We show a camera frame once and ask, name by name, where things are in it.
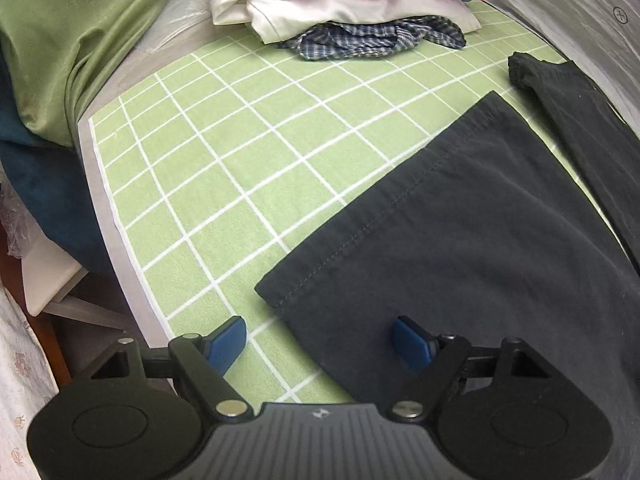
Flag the grey carrot print sheet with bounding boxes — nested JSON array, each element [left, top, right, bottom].
[[492, 0, 640, 141]]

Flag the floral lace cloth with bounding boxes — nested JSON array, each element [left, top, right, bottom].
[[0, 287, 61, 480]]

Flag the green cloth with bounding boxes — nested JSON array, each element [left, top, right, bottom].
[[0, 0, 193, 148]]

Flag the white plastic stool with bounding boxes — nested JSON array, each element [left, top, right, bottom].
[[22, 245, 128, 333]]

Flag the blue checked shirt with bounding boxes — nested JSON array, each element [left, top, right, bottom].
[[277, 16, 467, 62]]

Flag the black pants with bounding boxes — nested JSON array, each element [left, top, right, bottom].
[[254, 52, 640, 411]]

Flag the white garment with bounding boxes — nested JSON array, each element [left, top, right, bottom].
[[209, 0, 481, 45]]

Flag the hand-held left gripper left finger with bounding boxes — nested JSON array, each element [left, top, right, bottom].
[[90, 316, 251, 421]]

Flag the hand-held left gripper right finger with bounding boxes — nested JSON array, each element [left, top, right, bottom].
[[389, 316, 557, 422]]

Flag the crumpled clear plastic bag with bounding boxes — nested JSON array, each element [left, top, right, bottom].
[[0, 180, 36, 261]]

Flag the dark teal cloth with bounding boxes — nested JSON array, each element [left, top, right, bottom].
[[0, 57, 118, 276]]

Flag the green grid mat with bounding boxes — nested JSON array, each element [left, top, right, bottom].
[[87, 0, 621, 406]]

